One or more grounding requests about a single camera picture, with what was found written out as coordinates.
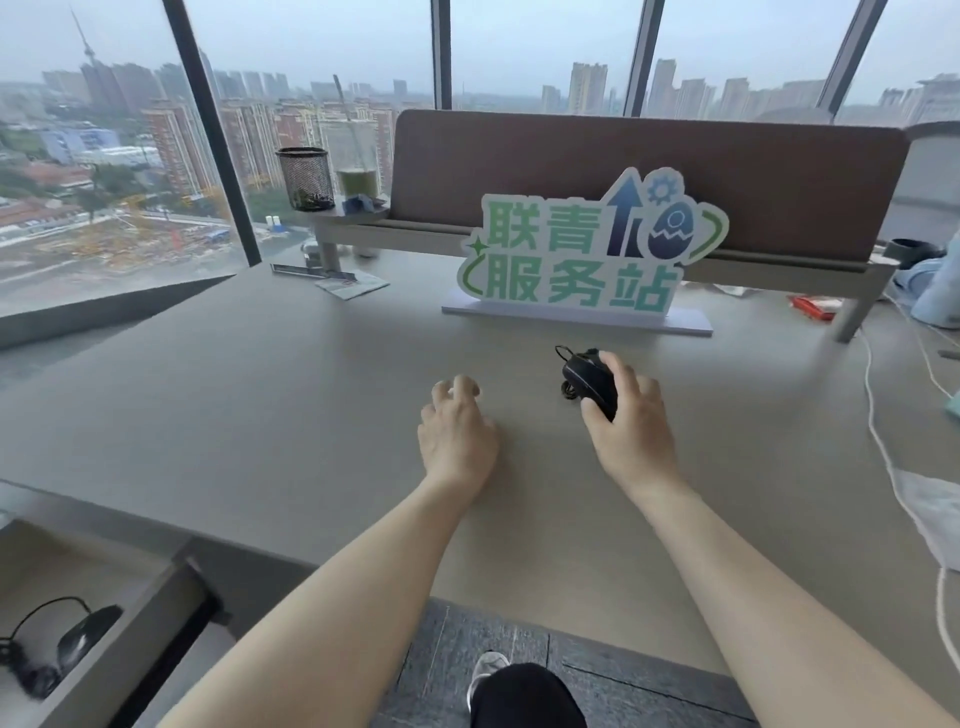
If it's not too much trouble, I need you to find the person's left hand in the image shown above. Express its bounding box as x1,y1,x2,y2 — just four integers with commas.
417,374,501,497

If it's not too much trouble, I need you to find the person's right hand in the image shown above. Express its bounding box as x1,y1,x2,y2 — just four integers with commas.
581,351,681,501

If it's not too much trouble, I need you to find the black wired computer mouse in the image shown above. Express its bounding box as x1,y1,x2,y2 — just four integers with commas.
554,345,621,423

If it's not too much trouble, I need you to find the person's right forearm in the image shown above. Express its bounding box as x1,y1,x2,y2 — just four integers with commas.
624,480,960,728

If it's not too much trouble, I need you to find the person's left forearm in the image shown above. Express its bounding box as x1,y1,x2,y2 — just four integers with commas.
159,477,487,728

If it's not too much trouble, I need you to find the white paper leaflet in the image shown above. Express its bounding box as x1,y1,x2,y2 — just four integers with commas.
315,270,392,302

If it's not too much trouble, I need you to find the green and white standing sign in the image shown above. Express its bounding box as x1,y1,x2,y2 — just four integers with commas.
440,168,731,337

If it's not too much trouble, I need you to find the dark flat ruler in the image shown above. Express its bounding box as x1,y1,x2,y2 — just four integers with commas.
269,261,358,284

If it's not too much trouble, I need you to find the clear cup with green drink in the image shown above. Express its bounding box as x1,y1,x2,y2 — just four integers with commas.
321,74,389,202

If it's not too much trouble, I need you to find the red snack packet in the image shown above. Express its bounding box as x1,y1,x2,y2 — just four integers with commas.
789,294,839,324

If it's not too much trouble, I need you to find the black mesh pen holder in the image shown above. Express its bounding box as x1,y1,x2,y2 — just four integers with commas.
276,146,336,213

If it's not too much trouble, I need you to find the brown desk divider panel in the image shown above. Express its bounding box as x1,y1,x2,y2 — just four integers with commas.
389,109,912,265

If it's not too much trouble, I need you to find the person's grey shoe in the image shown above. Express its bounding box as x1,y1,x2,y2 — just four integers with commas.
465,650,513,715

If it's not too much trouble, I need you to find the person's black trouser leg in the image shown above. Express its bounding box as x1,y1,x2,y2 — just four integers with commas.
468,663,591,728

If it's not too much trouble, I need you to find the light blue face mask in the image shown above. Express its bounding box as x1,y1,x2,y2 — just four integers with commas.
891,468,960,573

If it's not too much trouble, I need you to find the black round device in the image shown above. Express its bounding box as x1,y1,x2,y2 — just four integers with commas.
883,237,948,273

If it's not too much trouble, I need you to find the light blue kettle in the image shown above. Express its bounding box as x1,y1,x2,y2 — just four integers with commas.
897,231,960,332

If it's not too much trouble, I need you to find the open grey desk drawer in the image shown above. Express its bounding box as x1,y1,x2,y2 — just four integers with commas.
0,480,234,728

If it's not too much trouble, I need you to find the white cable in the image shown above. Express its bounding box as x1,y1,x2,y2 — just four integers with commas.
853,288,960,672

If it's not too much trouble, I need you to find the black mouse with coiled cable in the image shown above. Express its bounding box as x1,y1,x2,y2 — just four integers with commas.
0,596,126,700

